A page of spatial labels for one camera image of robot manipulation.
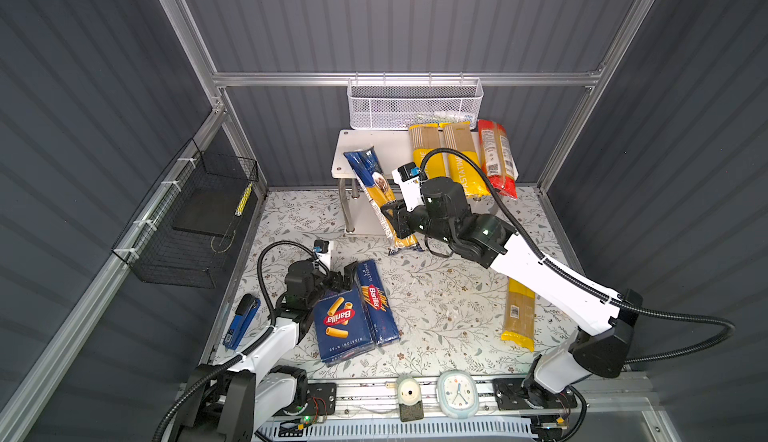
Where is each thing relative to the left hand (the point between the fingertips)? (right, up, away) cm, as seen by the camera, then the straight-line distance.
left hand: (341, 259), depth 86 cm
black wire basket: (-37, +10, -15) cm, 41 cm away
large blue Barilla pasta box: (+2, -18, -7) cm, 19 cm away
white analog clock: (+31, -31, -14) cm, 46 cm away
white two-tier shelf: (+15, +32, 0) cm, 36 cm away
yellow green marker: (-25, +14, -9) cm, 30 cm away
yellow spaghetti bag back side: (+52, -16, -1) cm, 54 cm away
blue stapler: (-28, -15, +1) cm, 31 cm away
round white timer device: (+19, -28, -18) cm, 38 cm away
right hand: (+14, +15, -19) cm, 27 cm away
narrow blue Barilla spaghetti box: (+11, -16, -1) cm, 19 cm away
